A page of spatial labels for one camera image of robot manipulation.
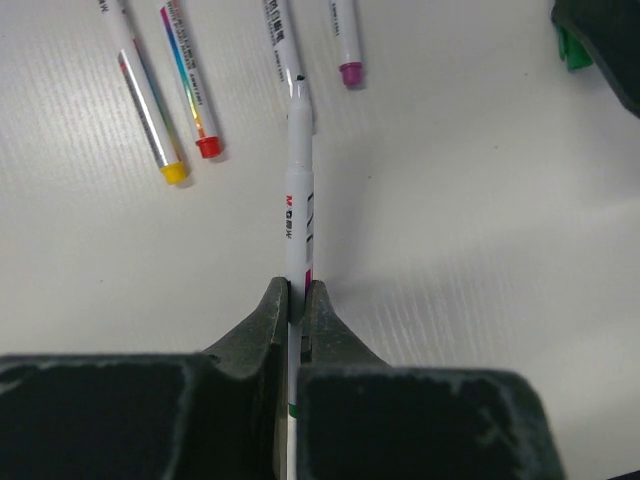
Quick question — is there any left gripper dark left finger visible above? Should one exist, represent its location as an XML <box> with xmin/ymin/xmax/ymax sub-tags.
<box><xmin>1</xmin><ymin>278</ymin><xmax>289</xmax><ymax>479</ymax></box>

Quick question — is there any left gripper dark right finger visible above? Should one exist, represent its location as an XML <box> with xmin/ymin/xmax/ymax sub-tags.
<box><xmin>297</xmin><ymin>281</ymin><xmax>565</xmax><ymax>479</ymax></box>

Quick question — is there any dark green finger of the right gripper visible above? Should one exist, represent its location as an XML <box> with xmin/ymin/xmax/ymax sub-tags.
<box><xmin>550</xmin><ymin>1</ymin><xmax>639</xmax><ymax>116</ymax></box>

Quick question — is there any green pen cap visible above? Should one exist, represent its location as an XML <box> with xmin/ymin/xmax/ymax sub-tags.
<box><xmin>555</xmin><ymin>25</ymin><xmax>593</xmax><ymax>72</ymax></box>

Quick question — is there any white pen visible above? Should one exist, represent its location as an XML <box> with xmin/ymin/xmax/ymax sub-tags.
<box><xmin>261</xmin><ymin>0</ymin><xmax>306</xmax><ymax>108</ymax></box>
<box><xmin>97</xmin><ymin>0</ymin><xmax>188</xmax><ymax>185</ymax></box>
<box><xmin>329</xmin><ymin>0</ymin><xmax>364</xmax><ymax>88</ymax></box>
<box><xmin>285</xmin><ymin>75</ymin><xmax>314</xmax><ymax>479</ymax></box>
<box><xmin>157</xmin><ymin>1</ymin><xmax>223</xmax><ymax>159</ymax></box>

